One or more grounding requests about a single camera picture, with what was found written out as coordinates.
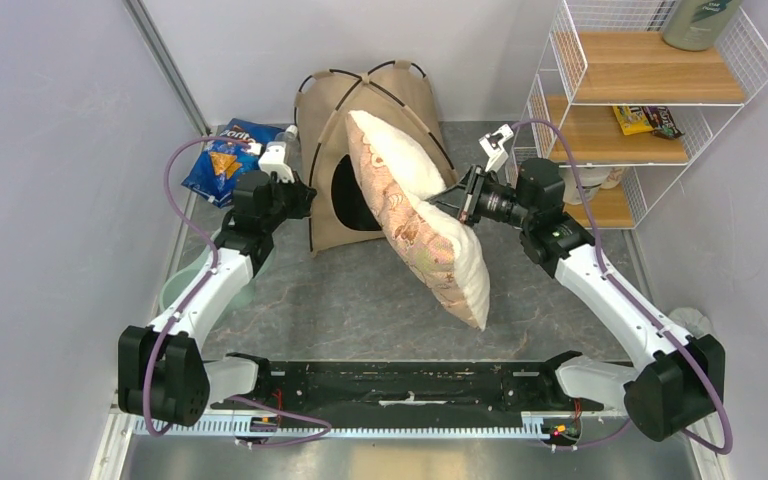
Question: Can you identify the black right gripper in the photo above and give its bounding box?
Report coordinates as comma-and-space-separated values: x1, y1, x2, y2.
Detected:
420, 164, 534, 229

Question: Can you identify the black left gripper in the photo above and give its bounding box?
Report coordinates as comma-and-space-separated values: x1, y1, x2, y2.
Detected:
262, 169, 316, 232

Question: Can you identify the beige fabric pet tent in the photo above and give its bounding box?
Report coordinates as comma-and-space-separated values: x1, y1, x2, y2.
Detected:
292, 59, 459, 256

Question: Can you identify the cream fluffy pillow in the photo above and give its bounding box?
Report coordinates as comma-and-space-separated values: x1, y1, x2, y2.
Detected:
345, 110, 490, 331

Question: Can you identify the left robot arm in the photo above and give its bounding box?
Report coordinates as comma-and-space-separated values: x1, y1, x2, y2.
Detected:
117, 171, 316, 435

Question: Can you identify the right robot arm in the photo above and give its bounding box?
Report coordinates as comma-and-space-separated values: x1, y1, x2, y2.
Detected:
429, 158, 725, 441

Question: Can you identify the mint green double pet bowl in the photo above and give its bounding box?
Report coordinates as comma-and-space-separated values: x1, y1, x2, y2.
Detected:
158, 247, 275, 317

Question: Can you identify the clear plastic package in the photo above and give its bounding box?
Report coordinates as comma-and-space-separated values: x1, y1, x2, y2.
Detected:
273, 124, 300, 151

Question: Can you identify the blue Doritos chip bag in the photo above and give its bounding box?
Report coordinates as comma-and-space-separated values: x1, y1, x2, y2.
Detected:
181, 118, 282, 208

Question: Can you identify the yellow candy bag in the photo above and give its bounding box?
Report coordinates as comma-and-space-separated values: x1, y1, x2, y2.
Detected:
612, 105, 652, 136

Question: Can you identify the dark brown candy bag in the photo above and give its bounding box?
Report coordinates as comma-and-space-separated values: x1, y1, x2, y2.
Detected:
643, 106, 684, 140

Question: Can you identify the green bottle on top shelf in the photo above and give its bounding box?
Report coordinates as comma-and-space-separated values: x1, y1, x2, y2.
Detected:
661, 0, 742, 51

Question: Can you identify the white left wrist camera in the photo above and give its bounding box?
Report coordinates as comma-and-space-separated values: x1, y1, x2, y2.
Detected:
247, 141, 298, 183

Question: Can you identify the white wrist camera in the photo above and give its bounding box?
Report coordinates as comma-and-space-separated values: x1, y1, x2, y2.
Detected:
479, 124, 514, 173
247, 141, 298, 183

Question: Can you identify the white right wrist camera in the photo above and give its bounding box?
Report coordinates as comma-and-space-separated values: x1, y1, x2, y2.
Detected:
479, 124, 514, 173

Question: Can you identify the white wire shelf rack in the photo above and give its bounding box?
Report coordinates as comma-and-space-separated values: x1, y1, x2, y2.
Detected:
513, 1, 768, 229

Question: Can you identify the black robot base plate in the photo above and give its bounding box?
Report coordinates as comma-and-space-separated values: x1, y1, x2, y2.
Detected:
248, 360, 602, 429

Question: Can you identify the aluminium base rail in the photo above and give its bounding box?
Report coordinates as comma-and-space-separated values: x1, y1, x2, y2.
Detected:
108, 370, 713, 442

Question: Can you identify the aluminium frame post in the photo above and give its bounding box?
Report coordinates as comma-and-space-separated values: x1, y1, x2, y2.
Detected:
122, 0, 213, 135

